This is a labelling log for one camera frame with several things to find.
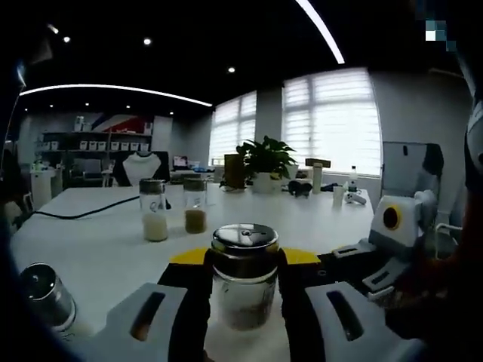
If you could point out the shelf with white storage bins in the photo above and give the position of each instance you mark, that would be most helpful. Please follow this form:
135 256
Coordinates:
94 147

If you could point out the small background laptop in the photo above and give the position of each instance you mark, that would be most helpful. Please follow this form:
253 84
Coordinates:
180 161

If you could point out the white handheld controller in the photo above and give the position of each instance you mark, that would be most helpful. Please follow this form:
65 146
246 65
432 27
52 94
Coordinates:
356 199

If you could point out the white tumbler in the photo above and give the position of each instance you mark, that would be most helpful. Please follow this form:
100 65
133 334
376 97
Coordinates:
317 181

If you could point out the dark jacket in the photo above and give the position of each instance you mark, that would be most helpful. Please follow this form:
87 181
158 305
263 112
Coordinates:
434 158

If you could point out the narrow window with blinds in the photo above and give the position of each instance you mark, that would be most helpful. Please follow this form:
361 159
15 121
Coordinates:
232 132

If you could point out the black and white shirt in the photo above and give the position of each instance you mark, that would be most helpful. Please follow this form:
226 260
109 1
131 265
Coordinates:
141 169

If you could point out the clear water bottle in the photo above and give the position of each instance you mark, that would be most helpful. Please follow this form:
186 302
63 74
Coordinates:
352 183

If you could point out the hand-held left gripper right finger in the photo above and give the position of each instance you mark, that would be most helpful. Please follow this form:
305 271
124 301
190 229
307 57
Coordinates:
328 332

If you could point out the tall seasoning bottle cream contents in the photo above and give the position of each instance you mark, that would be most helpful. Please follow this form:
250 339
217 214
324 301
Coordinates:
154 226

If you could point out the wide window with blinds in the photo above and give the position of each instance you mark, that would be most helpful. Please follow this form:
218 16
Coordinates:
336 124

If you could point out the whiteboard on stand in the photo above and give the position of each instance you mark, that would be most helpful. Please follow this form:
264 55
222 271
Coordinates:
400 169

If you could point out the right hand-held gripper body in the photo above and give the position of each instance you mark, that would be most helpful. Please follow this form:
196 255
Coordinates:
407 230

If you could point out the white plant pot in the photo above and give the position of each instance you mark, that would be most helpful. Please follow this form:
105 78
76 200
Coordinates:
268 183

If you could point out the white cup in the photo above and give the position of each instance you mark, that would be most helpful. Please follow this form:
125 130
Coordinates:
339 198

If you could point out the large green potted plant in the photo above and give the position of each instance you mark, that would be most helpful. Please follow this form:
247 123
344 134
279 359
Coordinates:
269 154

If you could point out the small seasoning bottle cream contents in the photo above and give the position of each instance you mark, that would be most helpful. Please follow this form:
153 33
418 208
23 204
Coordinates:
49 298

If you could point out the grey animal figurine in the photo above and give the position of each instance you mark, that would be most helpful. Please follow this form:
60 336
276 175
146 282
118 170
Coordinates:
300 188

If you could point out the wooden box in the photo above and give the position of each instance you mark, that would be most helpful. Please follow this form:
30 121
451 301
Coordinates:
319 163

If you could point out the tall seasoning bottle brown contents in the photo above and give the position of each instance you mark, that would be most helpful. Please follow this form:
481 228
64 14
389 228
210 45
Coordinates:
195 222

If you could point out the brown cardboard board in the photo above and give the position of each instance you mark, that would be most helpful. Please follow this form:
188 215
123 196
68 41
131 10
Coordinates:
234 171

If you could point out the small seasoning bottle white contents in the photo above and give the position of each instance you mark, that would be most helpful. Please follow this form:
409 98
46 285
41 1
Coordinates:
245 294

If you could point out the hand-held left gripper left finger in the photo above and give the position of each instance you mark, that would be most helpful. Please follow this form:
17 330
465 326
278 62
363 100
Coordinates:
158 324

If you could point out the person's right hand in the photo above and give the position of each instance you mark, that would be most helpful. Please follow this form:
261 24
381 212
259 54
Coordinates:
426 298

